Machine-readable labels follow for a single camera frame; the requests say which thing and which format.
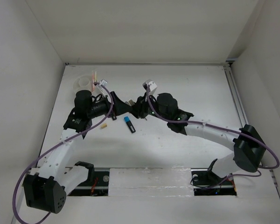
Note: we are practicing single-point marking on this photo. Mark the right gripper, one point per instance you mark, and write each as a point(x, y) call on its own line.
point(140, 107)

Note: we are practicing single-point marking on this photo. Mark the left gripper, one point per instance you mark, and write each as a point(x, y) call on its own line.
point(119, 107)

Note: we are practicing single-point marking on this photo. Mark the pink clear pen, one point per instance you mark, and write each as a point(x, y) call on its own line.
point(93, 81)

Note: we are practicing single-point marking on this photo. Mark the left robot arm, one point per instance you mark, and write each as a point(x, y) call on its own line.
point(48, 188)

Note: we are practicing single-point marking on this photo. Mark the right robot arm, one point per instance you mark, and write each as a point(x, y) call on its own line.
point(166, 108)

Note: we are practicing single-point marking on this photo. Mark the blue cap black highlighter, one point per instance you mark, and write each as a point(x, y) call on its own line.
point(129, 124)

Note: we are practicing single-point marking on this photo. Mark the white round divided container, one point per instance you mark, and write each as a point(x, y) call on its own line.
point(84, 82)

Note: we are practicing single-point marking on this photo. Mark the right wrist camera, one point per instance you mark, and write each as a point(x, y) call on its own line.
point(150, 85)

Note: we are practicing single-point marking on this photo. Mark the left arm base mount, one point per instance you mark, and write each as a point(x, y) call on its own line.
point(96, 183)

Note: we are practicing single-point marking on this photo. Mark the aluminium frame rail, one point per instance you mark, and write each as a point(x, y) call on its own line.
point(238, 102)

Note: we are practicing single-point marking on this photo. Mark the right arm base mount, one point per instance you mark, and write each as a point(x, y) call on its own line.
point(206, 183)

